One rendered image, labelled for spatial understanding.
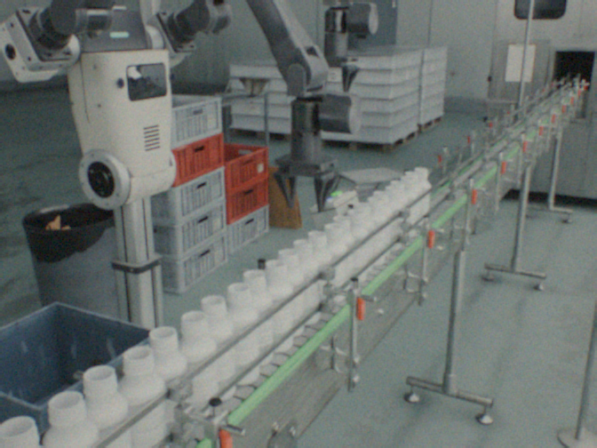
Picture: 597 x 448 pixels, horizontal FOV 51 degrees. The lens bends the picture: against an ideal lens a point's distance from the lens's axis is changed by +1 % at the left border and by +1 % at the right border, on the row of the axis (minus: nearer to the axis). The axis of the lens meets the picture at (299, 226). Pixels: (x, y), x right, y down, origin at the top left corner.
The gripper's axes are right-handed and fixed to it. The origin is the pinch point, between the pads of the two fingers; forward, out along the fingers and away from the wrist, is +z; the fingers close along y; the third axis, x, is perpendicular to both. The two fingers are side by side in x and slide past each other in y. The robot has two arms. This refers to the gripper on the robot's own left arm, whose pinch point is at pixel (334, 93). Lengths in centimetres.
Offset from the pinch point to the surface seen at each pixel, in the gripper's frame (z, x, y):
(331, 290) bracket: 32, 45, -22
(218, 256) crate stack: 131, -168, 162
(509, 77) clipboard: 29, -423, 36
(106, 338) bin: 50, 56, 29
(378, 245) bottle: 34.1, 11.5, -18.3
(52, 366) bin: 60, 59, 43
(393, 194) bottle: 24.3, -0.8, -16.8
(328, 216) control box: 31.6, 3.3, -0.6
